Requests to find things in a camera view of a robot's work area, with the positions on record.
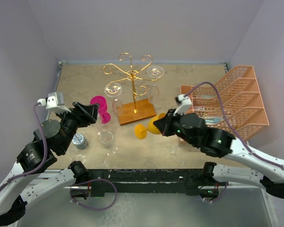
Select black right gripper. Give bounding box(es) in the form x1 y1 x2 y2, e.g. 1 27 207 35
154 108 199 147

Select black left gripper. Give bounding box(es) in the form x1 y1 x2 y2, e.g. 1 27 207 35
56 101 99 153

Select orange plastic goblet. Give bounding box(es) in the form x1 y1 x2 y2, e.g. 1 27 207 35
134 113 166 140

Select clear wine glass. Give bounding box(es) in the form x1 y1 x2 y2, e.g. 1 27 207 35
100 131 119 156
105 82 124 116
95 123 103 136
147 65 164 105

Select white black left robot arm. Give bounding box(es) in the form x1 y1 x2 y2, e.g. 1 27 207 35
0 102 99 227

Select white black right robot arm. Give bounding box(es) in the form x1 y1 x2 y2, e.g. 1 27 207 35
153 109 284 199

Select pink plastic goblet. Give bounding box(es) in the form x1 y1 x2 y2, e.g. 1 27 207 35
90 96 111 124

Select small round tin can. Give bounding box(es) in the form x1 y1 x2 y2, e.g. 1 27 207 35
71 133 88 149

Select light blue packet in organizer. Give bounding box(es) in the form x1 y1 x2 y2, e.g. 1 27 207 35
204 117 223 125

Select peach plastic file organizer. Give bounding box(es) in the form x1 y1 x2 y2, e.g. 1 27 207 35
181 65 269 141

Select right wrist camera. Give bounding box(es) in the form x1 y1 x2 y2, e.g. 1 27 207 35
173 94 192 116

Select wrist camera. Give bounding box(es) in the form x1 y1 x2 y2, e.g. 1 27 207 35
37 92 71 114
173 94 192 116

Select gold wire wine glass rack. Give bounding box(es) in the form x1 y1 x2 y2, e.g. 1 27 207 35
103 52 156 126

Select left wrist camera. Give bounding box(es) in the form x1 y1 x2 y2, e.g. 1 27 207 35
37 92 71 114

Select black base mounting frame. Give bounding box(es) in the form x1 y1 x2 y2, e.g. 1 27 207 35
72 169 217 197

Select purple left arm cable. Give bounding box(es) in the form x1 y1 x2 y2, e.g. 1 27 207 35
0 103 49 204

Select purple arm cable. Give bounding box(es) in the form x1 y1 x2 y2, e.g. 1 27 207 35
0 103 49 204
184 81 284 174

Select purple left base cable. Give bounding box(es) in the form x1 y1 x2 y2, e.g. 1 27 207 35
70 177 117 210

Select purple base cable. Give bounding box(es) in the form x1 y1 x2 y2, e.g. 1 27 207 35
202 181 229 204
70 177 117 210

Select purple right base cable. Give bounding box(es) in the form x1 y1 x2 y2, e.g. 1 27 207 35
202 181 229 204

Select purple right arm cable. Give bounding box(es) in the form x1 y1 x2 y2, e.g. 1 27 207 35
184 81 284 174

